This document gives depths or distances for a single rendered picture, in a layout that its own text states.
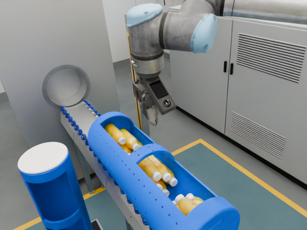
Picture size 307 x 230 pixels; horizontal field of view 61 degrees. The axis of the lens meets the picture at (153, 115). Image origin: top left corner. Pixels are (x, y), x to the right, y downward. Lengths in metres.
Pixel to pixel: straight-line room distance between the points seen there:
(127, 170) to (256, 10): 0.80
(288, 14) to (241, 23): 1.93
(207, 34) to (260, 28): 1.92
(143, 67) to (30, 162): 1.10
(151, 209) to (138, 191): 0.10
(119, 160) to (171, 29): 0.74
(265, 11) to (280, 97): 1.88
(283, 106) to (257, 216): 0.99
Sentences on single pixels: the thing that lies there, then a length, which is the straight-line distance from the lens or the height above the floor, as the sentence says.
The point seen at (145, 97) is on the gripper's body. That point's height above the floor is 1.62.
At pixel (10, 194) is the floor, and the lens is 3.19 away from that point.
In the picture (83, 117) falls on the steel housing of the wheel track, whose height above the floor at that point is 0.93.
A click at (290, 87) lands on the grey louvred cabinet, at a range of 2.48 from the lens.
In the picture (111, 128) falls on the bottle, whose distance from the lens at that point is 1.49.
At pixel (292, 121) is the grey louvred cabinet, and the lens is 2.58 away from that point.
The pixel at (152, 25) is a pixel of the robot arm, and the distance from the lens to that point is 0.65.
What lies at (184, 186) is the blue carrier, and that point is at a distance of 1.29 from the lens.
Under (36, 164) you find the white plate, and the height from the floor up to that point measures 1.04.
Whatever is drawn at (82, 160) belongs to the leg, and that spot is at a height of 0.44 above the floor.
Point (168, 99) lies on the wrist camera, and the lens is 0.74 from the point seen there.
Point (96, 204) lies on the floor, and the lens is 2.69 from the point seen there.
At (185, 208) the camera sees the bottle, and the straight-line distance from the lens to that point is 1.03.
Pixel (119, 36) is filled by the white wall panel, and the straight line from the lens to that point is 5.73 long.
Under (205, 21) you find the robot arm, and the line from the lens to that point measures 0.63.
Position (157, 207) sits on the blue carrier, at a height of 1.18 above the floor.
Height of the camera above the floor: 1.96
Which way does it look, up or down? 31 degrees down
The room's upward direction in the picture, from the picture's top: 5 degrees counter-clockwise
